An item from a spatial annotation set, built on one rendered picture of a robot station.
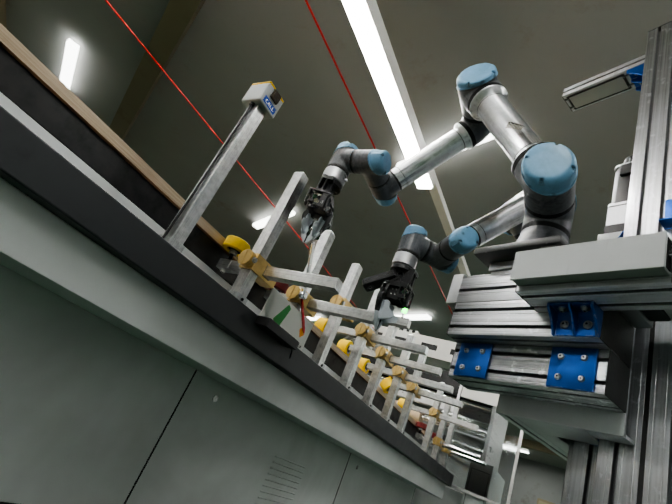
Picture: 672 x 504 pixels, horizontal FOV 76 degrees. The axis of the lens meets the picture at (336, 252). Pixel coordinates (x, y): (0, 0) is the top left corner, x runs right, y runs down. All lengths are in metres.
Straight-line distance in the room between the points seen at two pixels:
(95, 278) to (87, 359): 0.32
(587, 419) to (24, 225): 1.11
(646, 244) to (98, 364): 1.20
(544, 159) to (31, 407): 1.29
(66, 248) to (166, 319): 0.28
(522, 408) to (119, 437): 1.02
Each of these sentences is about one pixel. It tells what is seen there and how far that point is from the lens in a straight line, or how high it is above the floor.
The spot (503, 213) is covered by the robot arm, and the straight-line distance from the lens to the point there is 1.42.
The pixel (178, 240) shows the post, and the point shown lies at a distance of 1.04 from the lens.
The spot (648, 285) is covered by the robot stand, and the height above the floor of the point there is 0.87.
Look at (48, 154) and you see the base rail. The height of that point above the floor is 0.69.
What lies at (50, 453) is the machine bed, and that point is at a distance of 1.29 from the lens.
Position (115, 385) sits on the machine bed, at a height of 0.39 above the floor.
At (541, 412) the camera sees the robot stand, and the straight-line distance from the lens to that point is 1.09.
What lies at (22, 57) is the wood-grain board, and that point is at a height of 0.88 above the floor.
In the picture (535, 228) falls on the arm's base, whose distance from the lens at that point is 1.18.
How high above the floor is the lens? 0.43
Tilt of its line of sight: 24 degrees up
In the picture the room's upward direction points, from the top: 24 degrees clockwise
